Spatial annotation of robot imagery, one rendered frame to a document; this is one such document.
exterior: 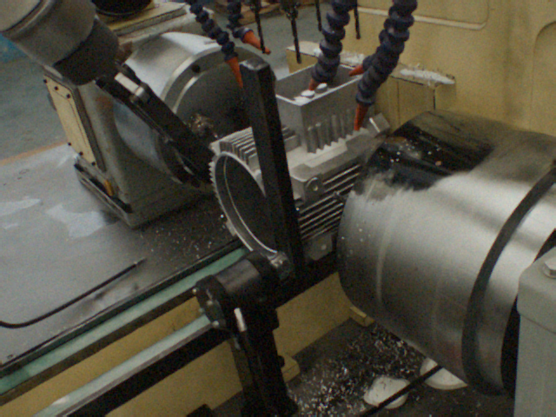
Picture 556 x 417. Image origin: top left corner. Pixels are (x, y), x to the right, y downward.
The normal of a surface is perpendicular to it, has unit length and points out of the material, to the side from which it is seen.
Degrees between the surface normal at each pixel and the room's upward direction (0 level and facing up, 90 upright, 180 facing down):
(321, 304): 90
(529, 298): 90
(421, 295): 77
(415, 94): 90
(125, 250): 0
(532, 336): 90
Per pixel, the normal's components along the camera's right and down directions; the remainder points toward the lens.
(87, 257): -0.17, -0.84
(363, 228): -0.78, -0.02
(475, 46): -0.80, 0.43
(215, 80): 0.58, 0.35
